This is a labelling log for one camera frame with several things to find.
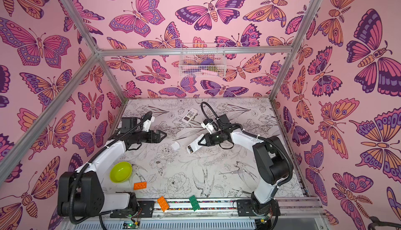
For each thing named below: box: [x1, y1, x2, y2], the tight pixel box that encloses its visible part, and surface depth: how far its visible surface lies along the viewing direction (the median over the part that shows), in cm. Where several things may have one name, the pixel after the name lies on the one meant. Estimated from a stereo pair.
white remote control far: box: [181, 107, 198, 124], surface depth 111 cm
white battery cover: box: [171, 141, 181, 152], surface depth 98 cm
